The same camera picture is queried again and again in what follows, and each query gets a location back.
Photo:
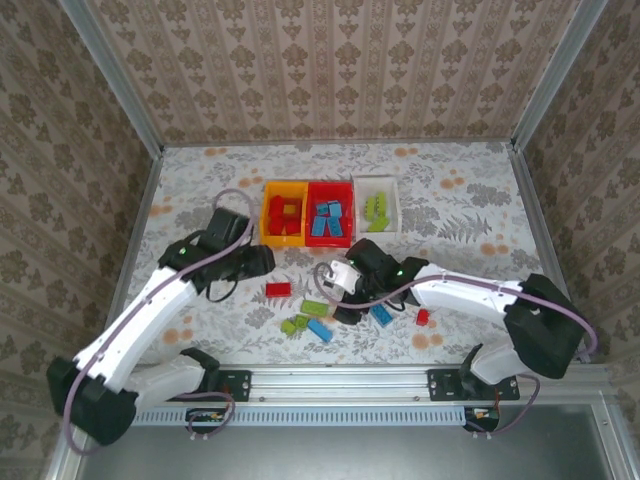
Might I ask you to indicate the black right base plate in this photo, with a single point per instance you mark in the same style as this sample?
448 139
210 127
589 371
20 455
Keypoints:
442 385

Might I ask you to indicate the small red lego brick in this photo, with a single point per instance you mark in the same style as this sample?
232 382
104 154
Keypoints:
423 316

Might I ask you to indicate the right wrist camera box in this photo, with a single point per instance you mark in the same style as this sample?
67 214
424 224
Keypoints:
347 276

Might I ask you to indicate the white plastic bin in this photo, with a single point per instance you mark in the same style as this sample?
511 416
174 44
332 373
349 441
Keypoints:
380 236

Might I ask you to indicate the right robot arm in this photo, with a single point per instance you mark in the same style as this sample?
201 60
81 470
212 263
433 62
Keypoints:
465 295

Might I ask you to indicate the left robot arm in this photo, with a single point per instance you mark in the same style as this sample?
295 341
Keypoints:
140 320

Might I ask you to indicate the aluminium frame rail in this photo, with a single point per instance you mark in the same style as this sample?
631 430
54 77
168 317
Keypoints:
145 200
532 200
340 144

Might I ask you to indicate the grey metal sheet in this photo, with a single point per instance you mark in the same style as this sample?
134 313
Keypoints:
350 455

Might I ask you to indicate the red plastic bin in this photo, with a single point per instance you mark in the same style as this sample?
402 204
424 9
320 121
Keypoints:
327 243

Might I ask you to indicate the yellow plastic bin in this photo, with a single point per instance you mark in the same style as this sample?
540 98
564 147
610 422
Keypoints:
282 240

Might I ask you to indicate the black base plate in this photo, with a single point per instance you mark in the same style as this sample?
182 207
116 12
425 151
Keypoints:
237 385
442 385

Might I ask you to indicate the aluminium mounting rail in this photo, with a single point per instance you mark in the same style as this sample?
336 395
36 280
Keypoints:
340 385

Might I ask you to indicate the aluminium frame post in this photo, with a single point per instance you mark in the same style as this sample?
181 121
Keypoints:
556 75
114 75

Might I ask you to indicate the aluminium frame beam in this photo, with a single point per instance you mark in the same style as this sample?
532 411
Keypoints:
57 465
617 440

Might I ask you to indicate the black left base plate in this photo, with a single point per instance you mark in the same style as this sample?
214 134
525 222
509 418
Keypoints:
237 385

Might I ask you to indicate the small connector board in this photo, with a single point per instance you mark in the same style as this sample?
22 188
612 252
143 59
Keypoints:
205 416
482 415

